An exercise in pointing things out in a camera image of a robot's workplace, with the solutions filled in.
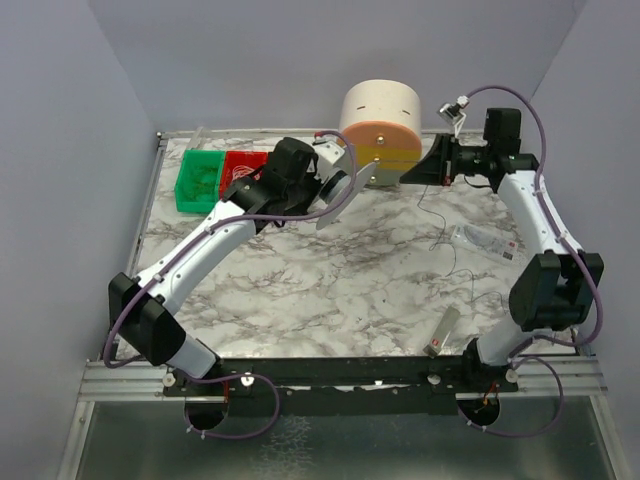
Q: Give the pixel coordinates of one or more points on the grey tool with red label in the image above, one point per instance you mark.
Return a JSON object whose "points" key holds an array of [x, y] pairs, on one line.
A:
{"points": [[442, 332]]}

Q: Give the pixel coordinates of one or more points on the round three-drawer cabinet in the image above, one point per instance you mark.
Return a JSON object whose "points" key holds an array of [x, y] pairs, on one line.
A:
{"points": [[382, 120]]}

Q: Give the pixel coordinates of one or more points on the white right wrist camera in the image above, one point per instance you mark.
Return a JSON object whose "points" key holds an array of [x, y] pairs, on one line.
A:
{"points": [[454, 114]]}

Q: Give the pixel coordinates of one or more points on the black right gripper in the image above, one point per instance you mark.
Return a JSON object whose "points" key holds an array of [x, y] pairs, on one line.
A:
{"points": [[447, 160]]}

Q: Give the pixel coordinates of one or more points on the green plastic bin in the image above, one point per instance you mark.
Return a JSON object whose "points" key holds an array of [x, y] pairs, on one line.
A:
{"points": [[196, 187]]}

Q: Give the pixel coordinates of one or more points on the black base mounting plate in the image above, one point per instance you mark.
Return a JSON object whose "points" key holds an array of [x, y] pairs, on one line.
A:
{"points": [[343, 386]]}

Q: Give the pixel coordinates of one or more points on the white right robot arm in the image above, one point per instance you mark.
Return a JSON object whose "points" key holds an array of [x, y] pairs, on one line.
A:
{"points": [[556, 289]]}

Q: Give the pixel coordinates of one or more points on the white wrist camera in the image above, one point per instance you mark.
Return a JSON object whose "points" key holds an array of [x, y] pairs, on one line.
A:
{"points": [[454, 114], [331, 157]]}

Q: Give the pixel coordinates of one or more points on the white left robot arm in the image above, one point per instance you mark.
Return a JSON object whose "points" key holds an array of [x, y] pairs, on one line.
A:
{"points": [[142, 308]]}

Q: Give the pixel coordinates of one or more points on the red plastic bin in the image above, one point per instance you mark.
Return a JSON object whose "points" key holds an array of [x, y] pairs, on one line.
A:
{"points": [[238, 164]]}

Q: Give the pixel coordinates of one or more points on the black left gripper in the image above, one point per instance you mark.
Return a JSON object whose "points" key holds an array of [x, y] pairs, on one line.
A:
{"points": [[300, 192]]}

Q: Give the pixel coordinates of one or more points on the clear plastic bag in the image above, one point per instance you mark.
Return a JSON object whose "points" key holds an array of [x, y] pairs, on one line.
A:
{"points": [[497, 248]]}

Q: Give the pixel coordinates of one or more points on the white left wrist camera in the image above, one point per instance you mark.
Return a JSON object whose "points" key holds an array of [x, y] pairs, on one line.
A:
{"points": [[331, 157]]}

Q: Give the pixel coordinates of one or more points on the white perforated cable spool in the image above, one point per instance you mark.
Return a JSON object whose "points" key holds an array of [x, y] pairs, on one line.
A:
{"points": [[345, 195]]}

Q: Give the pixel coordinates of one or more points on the aluminium frame rail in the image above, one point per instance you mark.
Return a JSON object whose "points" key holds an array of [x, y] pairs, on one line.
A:
{"points": [[138, 381]]}

